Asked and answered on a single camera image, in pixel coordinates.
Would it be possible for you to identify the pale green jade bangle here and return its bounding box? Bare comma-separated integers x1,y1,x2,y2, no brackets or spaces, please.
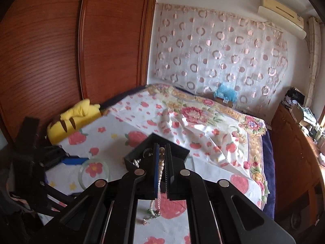
78,158,111,191

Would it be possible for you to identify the black cardboard box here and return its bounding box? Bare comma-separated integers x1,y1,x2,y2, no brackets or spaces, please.
124,133,191,176

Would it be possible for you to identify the yellow plush toy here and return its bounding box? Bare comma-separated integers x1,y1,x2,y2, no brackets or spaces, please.
47,99,102,145

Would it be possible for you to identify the pile of dark clothes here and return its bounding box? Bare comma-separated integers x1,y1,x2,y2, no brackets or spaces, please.
286,87,305,107

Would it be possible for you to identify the wall air conditioner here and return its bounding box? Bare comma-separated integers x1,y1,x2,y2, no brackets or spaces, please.
258,0,307,40

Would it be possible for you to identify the dark blue bed sheet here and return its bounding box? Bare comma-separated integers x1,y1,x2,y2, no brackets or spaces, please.
259,130,277,220

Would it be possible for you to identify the brown wooden wardrobe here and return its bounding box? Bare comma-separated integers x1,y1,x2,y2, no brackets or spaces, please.
0,0,156,145

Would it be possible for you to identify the blue frilly tissue box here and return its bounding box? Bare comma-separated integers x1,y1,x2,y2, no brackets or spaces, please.
213,83,239,105

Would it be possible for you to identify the circle-pattern window curtain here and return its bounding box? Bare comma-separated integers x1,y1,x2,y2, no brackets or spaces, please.
305,16,322,107

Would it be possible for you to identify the cardboard box with clutter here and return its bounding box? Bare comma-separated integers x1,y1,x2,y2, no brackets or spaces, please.
292,104,315,125

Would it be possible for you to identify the brown wooden cabinet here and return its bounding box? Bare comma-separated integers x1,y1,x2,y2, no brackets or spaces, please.
270,102,325,224

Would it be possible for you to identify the white pearl necklace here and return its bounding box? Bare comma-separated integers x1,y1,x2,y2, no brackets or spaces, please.
141,149,165,225

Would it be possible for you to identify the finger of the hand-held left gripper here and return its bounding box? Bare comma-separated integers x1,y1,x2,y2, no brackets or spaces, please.
41,180,84,210
39,146,89,169

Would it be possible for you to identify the sheer circle-pattern wall curtain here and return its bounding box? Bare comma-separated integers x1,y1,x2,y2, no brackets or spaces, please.
152,2,290,107

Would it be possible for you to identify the floral blanket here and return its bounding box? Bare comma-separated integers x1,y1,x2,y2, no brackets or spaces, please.
147,84,270,201

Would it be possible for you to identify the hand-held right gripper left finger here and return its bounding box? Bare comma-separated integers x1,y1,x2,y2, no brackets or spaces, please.
33,144,161,244

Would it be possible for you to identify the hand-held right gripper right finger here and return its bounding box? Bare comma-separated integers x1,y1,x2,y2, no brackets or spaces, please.
165,144,297,244

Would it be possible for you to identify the strawberry print bed sheet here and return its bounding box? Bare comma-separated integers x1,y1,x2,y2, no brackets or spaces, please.
43,91,267,244

